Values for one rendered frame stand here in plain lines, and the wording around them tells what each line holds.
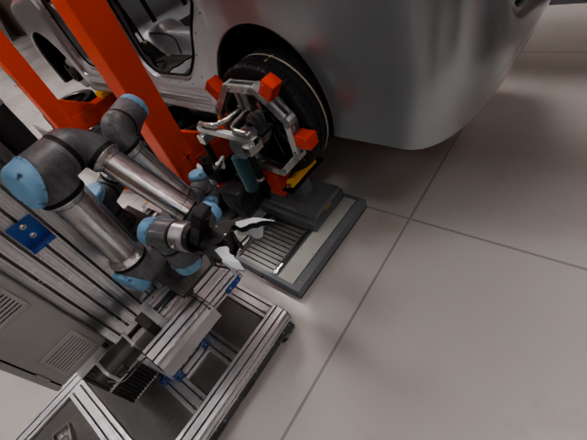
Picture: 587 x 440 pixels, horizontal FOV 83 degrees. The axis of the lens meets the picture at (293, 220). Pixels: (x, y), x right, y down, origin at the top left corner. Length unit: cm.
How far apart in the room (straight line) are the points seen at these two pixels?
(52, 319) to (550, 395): 193
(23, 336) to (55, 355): 13
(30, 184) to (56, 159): 8
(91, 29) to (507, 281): 237
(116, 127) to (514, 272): 201
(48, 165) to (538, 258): 220
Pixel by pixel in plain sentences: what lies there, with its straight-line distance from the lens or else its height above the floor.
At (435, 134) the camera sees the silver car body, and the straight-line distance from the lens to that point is 161.
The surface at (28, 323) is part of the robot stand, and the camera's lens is 132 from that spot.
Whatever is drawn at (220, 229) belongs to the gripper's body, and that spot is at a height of 124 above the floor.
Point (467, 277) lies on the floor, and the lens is 210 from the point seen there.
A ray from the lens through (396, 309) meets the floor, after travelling 197.
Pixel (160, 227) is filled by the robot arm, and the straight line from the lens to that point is 87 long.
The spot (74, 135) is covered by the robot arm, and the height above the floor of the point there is 144.
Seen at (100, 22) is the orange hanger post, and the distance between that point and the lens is 194.
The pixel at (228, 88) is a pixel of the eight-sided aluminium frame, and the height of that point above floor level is 110.
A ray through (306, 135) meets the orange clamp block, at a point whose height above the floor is 88.
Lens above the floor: 175
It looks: 45 degrees down
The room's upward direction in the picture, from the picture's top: 21 degrees counter-clockwise
